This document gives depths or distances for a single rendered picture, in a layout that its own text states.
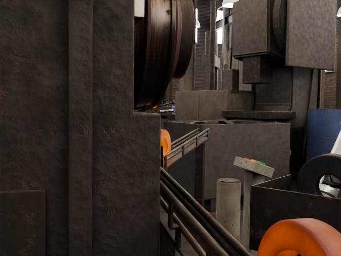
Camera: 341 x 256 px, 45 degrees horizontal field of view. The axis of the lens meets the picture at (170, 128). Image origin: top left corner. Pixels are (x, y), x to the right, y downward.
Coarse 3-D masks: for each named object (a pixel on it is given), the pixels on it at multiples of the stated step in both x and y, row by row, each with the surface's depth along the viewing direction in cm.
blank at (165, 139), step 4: (164, 132) 183; (164, 136) 183; (168, 136) 187; (164, 140) 185; (168, 140) 187; (164, 144) 186; (168, 144) 187; (164, 148) 187; (168, 148) 188; (164, 152) 185
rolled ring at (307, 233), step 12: (276, 228) 47; (288, 228) 45; (300, 228) 43; (312, 228) 42; (324, 228) 42; (264, 240) 50; (276, 240) 47; (288, 240) 45; (300, 240) 43; (312, 240) 41; (324, 240) 40; (336, 240) 40; (264, 252) 50; (276, 252) 48; (288, 252) 48; (300, 252) 43; (312, 252) 41; (324, 252) 39; (336, 252) 39
